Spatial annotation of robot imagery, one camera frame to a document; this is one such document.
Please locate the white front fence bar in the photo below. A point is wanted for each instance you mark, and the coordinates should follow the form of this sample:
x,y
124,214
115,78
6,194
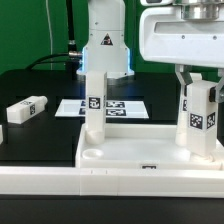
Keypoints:
x,y
110,182

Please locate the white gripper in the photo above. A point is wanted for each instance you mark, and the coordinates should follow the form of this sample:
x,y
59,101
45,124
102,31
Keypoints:
x,y
186,32

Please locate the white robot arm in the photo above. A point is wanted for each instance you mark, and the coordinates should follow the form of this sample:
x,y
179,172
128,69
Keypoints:
x,y
105,49

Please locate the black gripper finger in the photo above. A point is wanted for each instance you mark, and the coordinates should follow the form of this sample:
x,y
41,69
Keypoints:
x,y
217,92

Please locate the white desk top tray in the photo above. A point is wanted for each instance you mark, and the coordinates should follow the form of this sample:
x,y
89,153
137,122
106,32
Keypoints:
x,y
142,146

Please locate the white base block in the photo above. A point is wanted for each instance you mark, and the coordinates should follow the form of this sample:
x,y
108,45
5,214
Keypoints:
x,y
202,118

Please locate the white marker base plate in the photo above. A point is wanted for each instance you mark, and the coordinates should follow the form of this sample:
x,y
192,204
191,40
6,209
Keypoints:
x,y
114,109

